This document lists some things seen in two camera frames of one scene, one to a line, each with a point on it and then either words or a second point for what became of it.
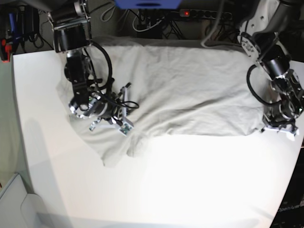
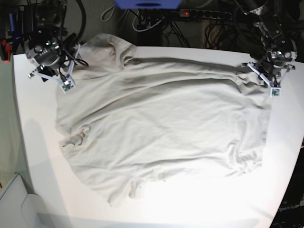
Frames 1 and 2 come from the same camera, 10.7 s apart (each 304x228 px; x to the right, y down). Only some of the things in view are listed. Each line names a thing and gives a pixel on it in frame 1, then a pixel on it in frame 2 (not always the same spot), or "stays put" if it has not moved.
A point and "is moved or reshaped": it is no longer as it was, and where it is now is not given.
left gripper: (108, 108) to (55, 58)
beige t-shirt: (182, 87) is moved or reshaped
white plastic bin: (19, 209) stays put
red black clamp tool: (5, 50) stays put
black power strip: (205, 14) stays put
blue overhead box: (147, 4) stays put
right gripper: (280, 118) to (272, 69)
